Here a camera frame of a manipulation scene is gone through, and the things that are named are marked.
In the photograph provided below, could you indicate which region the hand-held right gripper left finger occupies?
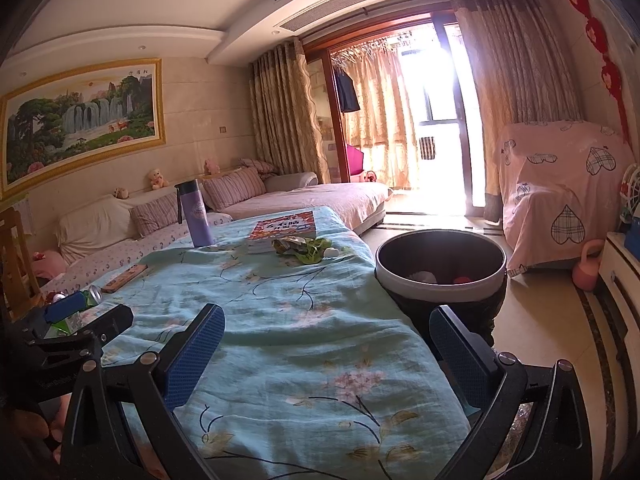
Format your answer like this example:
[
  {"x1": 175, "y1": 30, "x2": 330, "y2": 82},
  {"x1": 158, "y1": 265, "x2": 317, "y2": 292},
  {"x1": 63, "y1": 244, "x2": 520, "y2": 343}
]
[{"x1": 60, "y1": 303, "x2": 227, "y2": 480}]

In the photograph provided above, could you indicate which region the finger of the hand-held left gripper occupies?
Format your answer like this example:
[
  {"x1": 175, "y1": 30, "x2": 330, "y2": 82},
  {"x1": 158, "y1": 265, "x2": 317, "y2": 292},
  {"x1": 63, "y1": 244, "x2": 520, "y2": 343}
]
[
  {"x1": 20, "y1": 291, "x2": 94, "y2": 342},
  {"x1": 75, "y1": 304, "x2": 135, "y2": 349}
]

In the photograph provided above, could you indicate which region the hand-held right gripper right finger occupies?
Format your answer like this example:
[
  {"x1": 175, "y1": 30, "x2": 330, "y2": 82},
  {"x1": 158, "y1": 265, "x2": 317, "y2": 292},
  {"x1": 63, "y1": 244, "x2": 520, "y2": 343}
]
[{"x1": 428, "y1": 304, "x2": 600, "y2": 480}]

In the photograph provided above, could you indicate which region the green drink can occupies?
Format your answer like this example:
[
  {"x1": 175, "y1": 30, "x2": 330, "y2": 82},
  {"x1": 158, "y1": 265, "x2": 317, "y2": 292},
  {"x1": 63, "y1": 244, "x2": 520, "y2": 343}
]
[{"x1": 49, "y1": 284, "x2": 104, "y2": 337}]

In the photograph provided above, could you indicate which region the black trash bin white rim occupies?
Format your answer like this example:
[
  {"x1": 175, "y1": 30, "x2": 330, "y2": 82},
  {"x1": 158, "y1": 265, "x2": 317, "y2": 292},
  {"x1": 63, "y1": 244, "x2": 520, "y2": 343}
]
[{"x1": 375, "y1": 229, "x2": 509, "y2": 352}]

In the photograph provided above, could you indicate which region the person's left hand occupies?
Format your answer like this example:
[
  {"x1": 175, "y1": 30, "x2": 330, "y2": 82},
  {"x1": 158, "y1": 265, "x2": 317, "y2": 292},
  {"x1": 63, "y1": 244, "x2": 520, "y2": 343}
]
[{"x1": 11, "y1": 394, "x2": 74, "y2": 466}]

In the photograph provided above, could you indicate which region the wooden block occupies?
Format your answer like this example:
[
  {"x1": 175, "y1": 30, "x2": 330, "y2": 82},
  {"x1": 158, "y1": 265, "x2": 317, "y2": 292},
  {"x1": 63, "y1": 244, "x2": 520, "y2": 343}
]
[{"x1": 102, "y1": 265, "x2": 149, "y2": 293}]

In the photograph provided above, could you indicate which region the wooden chair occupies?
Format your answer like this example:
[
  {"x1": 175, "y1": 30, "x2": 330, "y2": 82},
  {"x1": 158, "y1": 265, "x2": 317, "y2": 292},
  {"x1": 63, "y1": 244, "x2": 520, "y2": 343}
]
[{"x1": 0, "y1": 207, "x2": 44, "y2": 321}]

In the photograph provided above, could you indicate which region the white pillow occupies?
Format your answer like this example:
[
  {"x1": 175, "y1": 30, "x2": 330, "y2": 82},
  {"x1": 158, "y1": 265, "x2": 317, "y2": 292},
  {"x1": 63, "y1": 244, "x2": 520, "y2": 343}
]
[{"x1": 55, "y1": 195, "x2": 141, "y2": 263}]

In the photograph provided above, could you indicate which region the teal floral blanket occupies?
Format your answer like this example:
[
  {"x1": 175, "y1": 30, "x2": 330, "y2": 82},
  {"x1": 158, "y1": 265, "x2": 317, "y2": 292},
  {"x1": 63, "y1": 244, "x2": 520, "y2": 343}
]
[{"x1": 65, "y1": 205, "x2": 473, "y2": 480}]

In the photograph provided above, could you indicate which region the large striped pink pillow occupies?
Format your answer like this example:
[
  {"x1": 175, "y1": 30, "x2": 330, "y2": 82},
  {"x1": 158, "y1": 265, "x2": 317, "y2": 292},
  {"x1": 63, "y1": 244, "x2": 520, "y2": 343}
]
[
  {"x1": 130, "y1": 192, "x2": 184, "y2": 239},
  {"x1": 202, "y1": 167, "x2": 267, "y2": 212}
]

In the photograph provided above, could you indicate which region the purple water bottle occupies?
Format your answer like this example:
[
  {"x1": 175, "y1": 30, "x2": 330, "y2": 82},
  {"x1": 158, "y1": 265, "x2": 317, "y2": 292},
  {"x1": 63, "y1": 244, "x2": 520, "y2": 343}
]
[{"x1": 175, "y1": 178, "x2": 213, "y2": 249}]

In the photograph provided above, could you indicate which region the yellow crumpled wrapper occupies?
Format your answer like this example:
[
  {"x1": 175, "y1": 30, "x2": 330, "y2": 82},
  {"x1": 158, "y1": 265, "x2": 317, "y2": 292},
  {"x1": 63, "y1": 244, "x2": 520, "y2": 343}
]
[{"x1": 271, "y1": 236, "x2": 311, "y2": 257}]

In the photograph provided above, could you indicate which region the green crumpled wrapper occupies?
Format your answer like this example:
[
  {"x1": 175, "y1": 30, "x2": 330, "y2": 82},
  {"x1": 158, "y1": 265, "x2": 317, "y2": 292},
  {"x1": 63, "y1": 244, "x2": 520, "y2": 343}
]
[{"x1": 292, "y1": 239, "x2": 330, "y2": 266}]

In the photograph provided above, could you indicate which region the red cover book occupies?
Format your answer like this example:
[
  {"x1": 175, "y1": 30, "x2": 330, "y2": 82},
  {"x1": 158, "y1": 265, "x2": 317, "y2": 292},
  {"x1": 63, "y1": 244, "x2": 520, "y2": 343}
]
[{"x1": 245, "y1": 210, "x2": 318, "y2": 255}]

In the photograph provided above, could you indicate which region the framed landscape painting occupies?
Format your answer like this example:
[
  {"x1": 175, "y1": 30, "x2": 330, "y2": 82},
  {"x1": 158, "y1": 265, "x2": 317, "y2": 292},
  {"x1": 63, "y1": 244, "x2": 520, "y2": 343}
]
[{"x1": 0, "y1": 57, "x2": 167, "y2": 201}]

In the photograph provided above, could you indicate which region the pink corner sofa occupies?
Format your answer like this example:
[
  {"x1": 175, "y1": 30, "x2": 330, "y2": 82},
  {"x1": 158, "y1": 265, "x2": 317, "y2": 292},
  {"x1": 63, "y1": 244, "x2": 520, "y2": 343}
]
[{"x1": 40, "y1": 170, "x2": 391, "y2": 291}]

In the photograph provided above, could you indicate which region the small striped pink pillow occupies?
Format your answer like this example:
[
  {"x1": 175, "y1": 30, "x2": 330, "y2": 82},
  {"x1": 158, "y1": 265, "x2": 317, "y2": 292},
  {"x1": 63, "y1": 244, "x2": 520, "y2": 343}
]
[{"x1": 239, "y1": 157, "x2": 279, "y2": 176}]

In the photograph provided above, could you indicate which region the pink heart print cover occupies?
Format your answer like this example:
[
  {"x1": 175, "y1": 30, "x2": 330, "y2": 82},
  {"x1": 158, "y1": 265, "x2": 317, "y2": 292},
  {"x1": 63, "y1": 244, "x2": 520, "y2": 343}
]
[{"x1": 495, "y1": 119, "x2": 636, "y2": 272}]

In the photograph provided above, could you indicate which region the magenta chair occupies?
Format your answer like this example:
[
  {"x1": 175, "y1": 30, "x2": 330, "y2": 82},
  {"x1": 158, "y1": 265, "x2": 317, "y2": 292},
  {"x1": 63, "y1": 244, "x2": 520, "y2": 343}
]
[{"x1": 345, "y1": 142, "x2": 366, "y2": 176}]

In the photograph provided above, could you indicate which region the beige patterned curtain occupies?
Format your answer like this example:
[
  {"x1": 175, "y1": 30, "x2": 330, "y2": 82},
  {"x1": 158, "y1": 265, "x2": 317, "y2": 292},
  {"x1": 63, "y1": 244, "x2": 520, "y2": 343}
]
[
  {"x1": 250, "y1": 40, "x2": 322, "y2": 184},
  {"x1": 449, "y1": 0, "x2": 584, "y2": 222}
]

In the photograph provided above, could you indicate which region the sheer balcony curtain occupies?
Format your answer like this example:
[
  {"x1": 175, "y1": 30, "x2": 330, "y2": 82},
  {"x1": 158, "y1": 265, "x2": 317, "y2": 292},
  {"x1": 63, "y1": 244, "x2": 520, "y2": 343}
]
[{"x1": 332, "y1": 45, "x2": 417, "y2": 189}]

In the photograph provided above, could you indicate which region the dark hanging garment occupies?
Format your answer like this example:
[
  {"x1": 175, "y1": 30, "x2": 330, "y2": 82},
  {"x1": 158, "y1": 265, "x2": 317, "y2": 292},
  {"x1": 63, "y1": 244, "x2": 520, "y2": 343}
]
[{"x1": 336, "y1": 67, "x2": 362, "y2": 115}]

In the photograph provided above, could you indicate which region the row of clothes hangers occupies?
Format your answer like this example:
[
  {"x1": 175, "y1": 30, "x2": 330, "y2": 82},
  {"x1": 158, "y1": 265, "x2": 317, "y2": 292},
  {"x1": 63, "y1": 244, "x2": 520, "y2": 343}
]
[{"x1": 331, "y1": 34, "x2": 417, "y2": 63}]

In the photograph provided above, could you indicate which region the ceiling air vent grille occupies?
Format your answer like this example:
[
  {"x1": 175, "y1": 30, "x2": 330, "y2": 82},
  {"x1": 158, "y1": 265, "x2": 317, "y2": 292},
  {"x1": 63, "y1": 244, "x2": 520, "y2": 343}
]
[{"x1": 280, "y1": 0, "x2": 369, "y2": 31}]

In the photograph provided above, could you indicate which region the wooden door frame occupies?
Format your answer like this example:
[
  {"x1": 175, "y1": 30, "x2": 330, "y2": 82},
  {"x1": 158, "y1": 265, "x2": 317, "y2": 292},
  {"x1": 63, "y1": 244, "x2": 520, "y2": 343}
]
[{"x1": 300, "y1": 10, "x2": 473, "y2": 211}]

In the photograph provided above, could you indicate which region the red heart wall hanging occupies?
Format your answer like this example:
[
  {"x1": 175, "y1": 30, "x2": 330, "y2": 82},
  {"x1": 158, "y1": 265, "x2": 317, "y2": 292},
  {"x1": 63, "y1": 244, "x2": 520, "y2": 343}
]
[{"x1": 550, "y1": 0, "x2": 632, "y2": 141}]

